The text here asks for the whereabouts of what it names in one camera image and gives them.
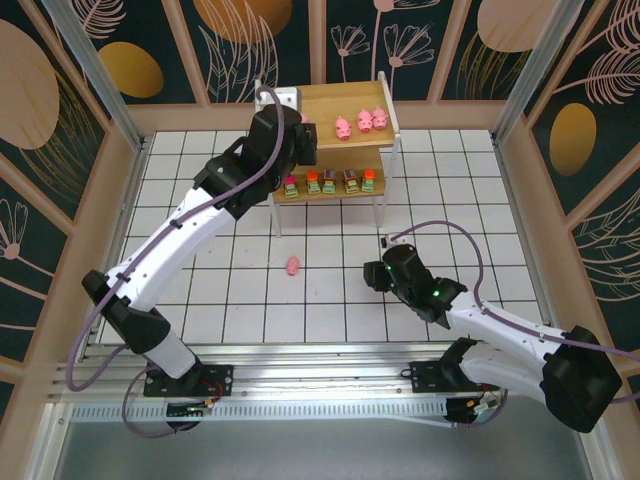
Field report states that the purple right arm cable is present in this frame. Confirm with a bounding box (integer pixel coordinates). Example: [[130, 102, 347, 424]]
[[384, 221, 640, 404]]

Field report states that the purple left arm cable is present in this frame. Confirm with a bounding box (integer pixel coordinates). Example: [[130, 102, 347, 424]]
[[64, 87, 286, 441]]

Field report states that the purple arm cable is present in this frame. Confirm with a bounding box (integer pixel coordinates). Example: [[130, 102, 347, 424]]
[[384, 221, 640, 404], [64, 87, 286, 441]]

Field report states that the aluminium frame post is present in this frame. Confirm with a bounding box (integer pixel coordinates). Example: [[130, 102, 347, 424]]
[[492, 0, 586, 146], [39, 0, 149, 154]]

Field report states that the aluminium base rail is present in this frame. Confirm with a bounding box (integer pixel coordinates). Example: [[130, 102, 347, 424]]
[[49, 342, 601, 401]]

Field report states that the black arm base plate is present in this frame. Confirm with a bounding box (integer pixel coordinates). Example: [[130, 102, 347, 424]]
[[143, 364, 235, 399], [408, 360, 501, 394]]

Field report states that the white slotted cable duct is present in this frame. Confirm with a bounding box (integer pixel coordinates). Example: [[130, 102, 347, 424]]
[[72, 397, 454, 427]]

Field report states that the wooden shelf white frame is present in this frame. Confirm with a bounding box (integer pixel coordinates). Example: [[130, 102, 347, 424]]
[[253, 70, 404, 240]]

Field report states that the black control board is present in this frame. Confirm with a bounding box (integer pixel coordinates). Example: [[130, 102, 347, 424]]
[[164, 398, 214, 431], [446, 394, 506, 430]]

